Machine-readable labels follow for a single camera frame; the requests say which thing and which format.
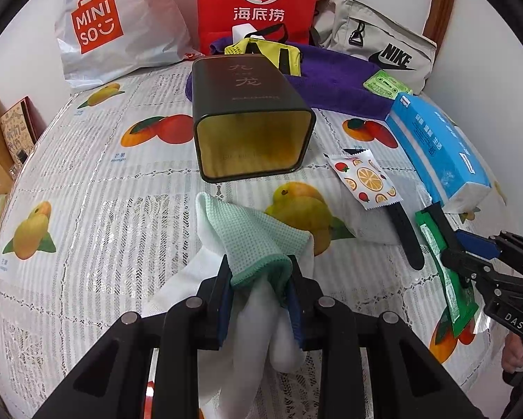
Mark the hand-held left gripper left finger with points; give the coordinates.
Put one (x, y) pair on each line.
(226, 310)

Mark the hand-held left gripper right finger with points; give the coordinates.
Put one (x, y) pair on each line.
(294, 314)

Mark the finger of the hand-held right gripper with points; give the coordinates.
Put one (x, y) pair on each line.
(460, 262)
(477, 242)

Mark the fruit print sachet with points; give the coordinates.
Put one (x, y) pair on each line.
(366, 179)

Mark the dark green tin box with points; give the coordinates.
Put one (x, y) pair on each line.
(244, 91)

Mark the yellow black pouch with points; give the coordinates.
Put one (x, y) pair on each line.
(270, 50)

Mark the person's right hand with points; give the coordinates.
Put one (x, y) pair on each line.
(514, 353)

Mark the blue tissue pack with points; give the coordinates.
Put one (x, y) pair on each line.
(436, 152)

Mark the light green packet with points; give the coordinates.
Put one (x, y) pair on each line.
(386, 83)

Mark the purple towel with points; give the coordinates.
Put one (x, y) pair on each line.
(340, 91)

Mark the grey waist bag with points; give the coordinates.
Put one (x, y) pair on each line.
(344, 22)

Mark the patterned book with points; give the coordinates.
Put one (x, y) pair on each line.
(19, 131)

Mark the white plastic shopping bag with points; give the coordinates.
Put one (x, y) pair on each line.
(147, 17)

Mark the red paper bag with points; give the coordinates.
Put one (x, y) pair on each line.
(217, 0)

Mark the brown wooden door frame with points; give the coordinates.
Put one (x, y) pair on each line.
(440, 0)

